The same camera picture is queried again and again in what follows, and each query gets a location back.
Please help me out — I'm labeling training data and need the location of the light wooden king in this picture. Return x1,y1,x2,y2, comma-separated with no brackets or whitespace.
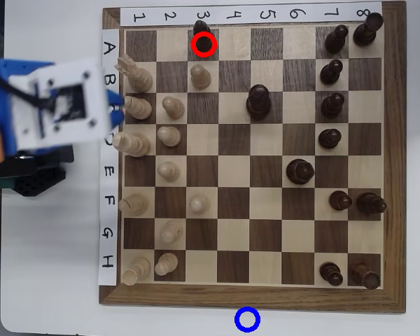
111,131,151,158

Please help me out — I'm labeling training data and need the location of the light wooden rook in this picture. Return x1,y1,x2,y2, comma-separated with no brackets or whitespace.
121,257,151,287

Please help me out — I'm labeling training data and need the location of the dark pawn at 6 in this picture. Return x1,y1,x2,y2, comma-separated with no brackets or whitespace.
286,158,316,186

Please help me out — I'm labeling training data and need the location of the dark wooden bishop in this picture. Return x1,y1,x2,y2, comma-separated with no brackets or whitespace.
356,191,389,214

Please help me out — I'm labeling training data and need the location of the light wooden pawn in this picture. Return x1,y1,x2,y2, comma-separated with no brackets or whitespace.
156,125,182,148
188,195,211,215
154,252,179,277
156,160,181,183
159,220,184,245
161,96,186,120
190,64,211,90

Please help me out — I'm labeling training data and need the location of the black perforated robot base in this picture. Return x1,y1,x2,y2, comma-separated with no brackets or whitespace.
0,145,75,197

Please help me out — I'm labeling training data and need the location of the black camera cable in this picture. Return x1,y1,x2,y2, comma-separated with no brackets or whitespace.
0,68,57,108

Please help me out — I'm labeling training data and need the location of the light wooden bishop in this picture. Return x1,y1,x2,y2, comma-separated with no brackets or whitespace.
122,94,153,120
118,192,150,217

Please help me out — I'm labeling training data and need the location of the dark wooden pawn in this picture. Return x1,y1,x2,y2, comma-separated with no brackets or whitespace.
192,20,214,53
318,261,344,287
321,92,346,119
328,190,354,211
319,58,344,86
324,23,350,55
317,128,343,150

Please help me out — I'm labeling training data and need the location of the dark wooden rook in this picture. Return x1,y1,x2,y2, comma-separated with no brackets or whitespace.
349,262,382,291
352,11,385,46

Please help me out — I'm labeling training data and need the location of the wooden chessboard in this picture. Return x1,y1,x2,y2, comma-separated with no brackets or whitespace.
98,1,407,314

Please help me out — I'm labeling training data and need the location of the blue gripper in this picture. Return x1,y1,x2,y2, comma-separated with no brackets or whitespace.
0,58,126,158

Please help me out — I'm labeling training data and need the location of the light wooden knight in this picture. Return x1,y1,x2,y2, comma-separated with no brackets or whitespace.
114,52,154,94

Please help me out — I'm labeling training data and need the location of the dark pawn at 5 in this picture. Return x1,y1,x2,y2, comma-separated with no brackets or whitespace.
246,83,272,122

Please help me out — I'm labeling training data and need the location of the white number label strip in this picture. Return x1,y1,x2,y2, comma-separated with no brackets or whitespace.
120,1,384,27

